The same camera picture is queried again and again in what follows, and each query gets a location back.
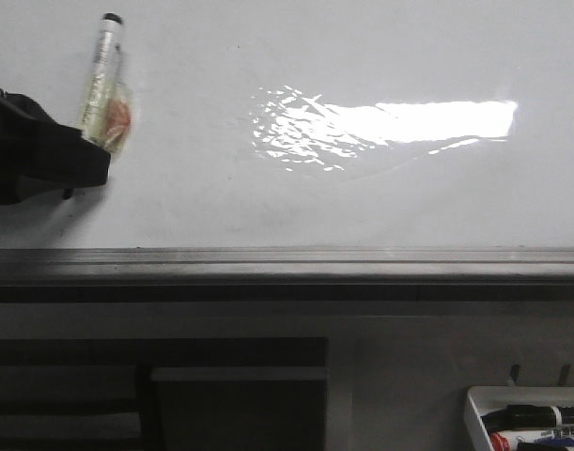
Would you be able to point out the red capped blue marker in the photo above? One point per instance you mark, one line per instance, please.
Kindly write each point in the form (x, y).
(513, 439)

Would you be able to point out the black capped whiteboard marker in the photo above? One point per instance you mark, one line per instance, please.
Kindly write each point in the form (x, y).
(529, 417)

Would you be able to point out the white whiteboard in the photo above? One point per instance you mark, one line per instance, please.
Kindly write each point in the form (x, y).
(381, 141)

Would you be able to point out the white plastic marker tray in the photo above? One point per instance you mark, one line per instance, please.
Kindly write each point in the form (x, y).
(485, 399)

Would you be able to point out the dark rectangular panel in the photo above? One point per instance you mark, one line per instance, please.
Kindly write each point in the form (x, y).
(261, 393)

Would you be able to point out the taped black whiteboard marker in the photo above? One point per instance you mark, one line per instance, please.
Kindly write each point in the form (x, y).
(105, 115)

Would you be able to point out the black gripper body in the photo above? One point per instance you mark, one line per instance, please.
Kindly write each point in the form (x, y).
(39, 155)

